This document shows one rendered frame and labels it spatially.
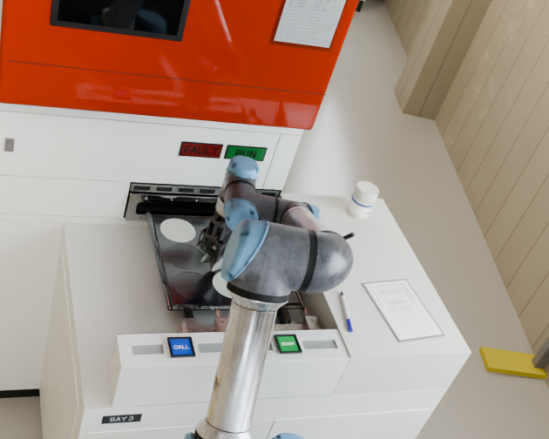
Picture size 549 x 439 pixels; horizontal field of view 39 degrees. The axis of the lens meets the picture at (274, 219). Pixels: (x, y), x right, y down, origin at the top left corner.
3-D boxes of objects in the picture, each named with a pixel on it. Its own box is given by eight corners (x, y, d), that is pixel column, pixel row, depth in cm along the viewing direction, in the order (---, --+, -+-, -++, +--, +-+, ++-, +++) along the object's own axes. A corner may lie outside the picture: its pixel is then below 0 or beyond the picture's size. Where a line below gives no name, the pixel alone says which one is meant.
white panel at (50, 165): (-14, 214, 208) (-5, 87, 184) (266, 224, 239) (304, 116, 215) (-14, 221, 205) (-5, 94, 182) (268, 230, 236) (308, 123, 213)
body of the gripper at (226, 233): (194, 246, 195) (205, 211, 187) (216, 234, 201) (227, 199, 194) (216, 264, 192) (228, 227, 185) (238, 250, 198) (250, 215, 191)
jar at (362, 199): (342, 204, 233) (353, 179, 227) (363, 205, 235) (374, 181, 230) (350, 219, 228) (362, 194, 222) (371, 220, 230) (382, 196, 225)
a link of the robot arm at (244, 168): (229, 170, 176) (228, 149, 183) (218, 206, 183) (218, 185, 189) (262, 177, 178) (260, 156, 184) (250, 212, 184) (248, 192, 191)
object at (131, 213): (124, 216, 218) (129, 191, 213) (267, 221, 235) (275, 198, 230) (125, 220, 217) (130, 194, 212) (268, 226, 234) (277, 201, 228)
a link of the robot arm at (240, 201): (277, 214, 171) (274, 185, 180) (228, 205, 169) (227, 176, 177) (267, 240, 176) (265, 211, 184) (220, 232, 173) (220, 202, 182)
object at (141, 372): (105, 374, 178) (115, 334, 170) (320, 365, 199) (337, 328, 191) (111, 407, 171) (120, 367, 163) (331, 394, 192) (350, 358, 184)
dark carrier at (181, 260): (151, 215, 215) (152, 213, 214) (265, 219, 228) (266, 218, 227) (172, 306, 190) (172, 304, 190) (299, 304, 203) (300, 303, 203)
